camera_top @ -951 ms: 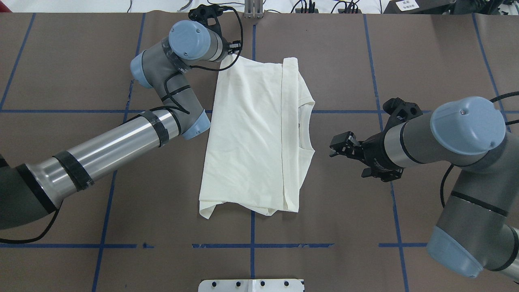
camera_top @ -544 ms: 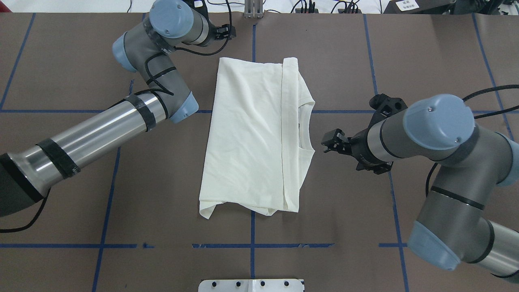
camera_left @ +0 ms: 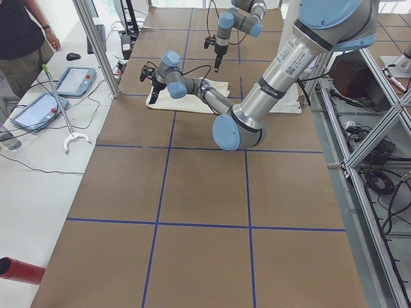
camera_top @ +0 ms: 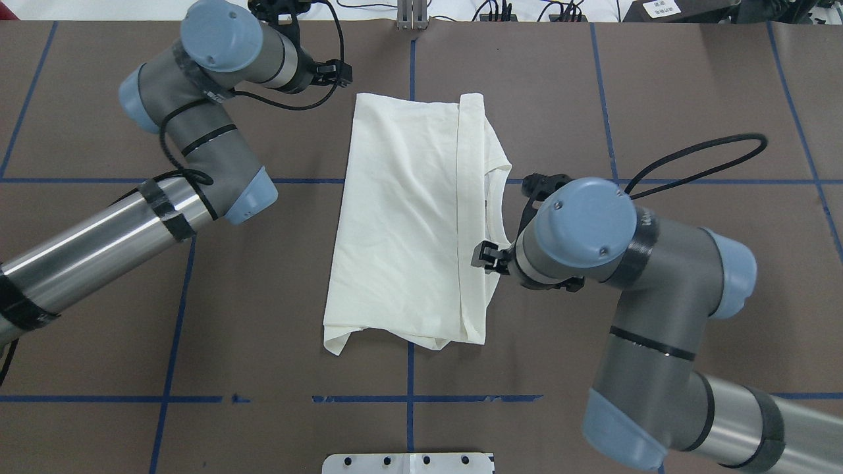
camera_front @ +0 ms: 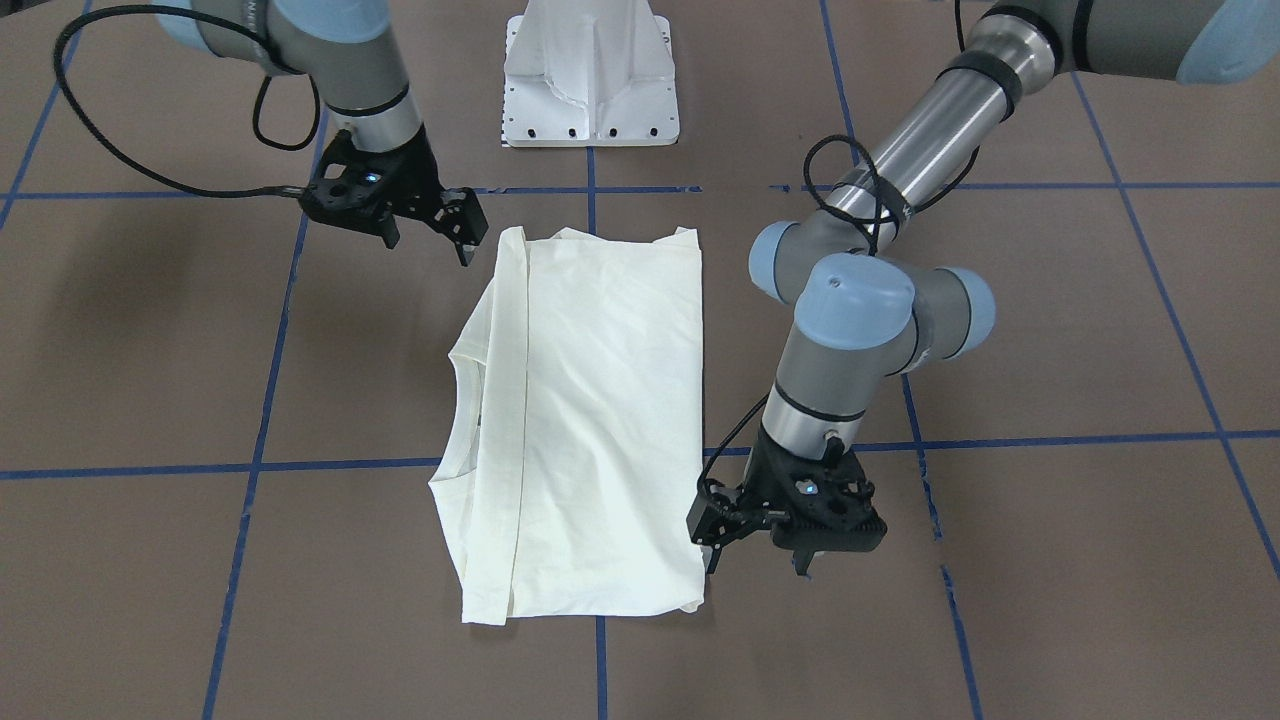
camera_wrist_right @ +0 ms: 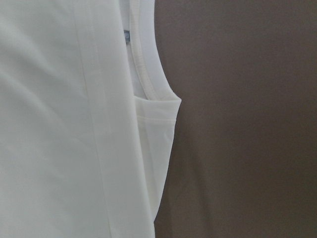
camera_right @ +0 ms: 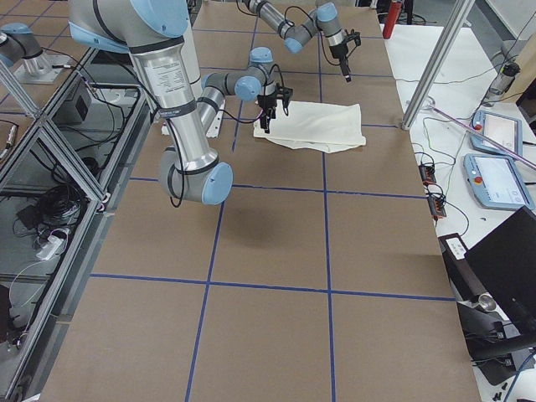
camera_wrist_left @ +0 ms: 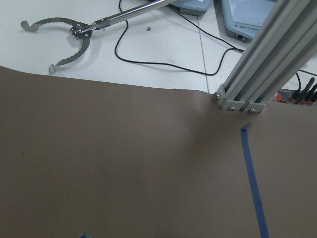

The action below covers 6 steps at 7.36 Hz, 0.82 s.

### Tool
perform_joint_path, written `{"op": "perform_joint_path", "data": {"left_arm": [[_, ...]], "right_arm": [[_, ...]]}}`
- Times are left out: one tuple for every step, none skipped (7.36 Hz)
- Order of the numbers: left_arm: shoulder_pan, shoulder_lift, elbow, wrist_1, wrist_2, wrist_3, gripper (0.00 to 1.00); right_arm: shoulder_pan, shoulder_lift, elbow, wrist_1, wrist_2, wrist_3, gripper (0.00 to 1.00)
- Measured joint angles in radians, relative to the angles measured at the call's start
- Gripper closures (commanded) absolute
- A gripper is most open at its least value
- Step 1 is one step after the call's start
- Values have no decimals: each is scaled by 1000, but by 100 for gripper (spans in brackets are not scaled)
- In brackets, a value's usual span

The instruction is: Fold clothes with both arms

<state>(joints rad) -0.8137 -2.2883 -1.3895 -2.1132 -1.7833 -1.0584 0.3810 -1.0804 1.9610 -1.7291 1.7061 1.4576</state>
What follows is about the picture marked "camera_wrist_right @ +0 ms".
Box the cream long-sleeve cat shirt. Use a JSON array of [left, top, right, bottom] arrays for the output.
[[0, 0, 181, 238]]

